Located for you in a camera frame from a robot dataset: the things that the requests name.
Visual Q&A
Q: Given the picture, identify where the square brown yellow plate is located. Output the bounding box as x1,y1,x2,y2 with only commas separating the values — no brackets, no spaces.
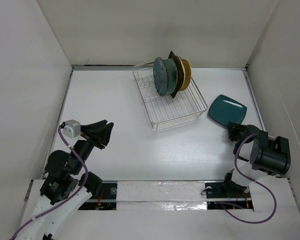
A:
168,50,184,99

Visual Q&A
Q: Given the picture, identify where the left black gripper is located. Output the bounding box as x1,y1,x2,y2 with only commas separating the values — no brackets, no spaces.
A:
71,118,114,174

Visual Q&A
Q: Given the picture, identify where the light green flower plate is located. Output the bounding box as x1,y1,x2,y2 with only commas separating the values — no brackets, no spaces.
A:
164,58,178,95

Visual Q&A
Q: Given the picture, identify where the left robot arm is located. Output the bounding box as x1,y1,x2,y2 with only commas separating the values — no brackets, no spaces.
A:
11,119,114,240

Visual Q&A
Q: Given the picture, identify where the square dark teal plate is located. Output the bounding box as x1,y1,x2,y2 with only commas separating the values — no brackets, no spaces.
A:
208,94,247,127

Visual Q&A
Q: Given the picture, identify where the beige bird painted plate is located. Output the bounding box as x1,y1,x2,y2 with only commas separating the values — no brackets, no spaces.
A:
178,56,186,91

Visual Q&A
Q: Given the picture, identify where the metal wire dish rack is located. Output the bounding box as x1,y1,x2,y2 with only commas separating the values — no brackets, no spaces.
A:
132,62,208,131

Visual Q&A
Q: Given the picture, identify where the round dark teal plate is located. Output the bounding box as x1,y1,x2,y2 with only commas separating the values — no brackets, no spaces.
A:
153,57,169,97

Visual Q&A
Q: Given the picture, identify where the round woven bamboo plate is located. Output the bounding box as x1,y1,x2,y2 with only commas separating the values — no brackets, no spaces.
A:
180,58,192,91

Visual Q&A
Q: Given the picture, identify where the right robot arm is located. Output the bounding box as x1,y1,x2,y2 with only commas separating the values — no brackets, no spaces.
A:
221,122,291,197

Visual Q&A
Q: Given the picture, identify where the silver taped front rail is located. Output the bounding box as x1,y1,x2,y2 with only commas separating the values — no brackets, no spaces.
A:
78,180,255,211

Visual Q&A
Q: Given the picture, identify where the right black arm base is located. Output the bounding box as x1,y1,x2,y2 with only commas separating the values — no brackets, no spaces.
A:
200,181,254,210

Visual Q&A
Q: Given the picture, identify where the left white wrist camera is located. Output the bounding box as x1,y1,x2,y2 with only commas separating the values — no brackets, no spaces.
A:
60,119,81,139

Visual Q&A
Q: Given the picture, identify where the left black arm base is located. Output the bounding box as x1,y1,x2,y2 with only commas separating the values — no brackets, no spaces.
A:
79,181,118,211

